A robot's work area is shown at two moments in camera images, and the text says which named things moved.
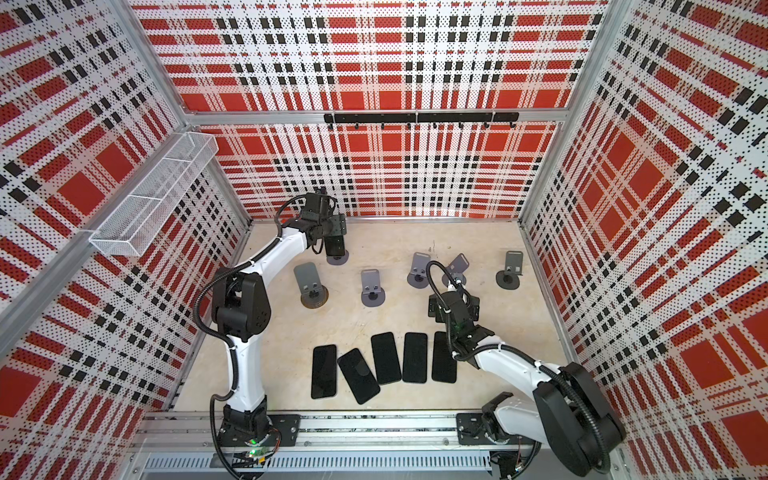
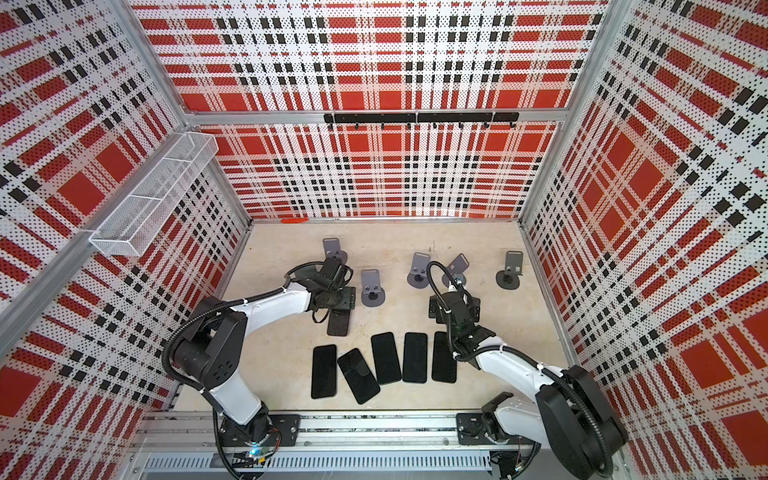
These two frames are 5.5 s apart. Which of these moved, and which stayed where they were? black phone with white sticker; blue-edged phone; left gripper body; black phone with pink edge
Moved: left gripper body
Stayed: black phone with pink edge; blue-edged phone; black phone with white sticker
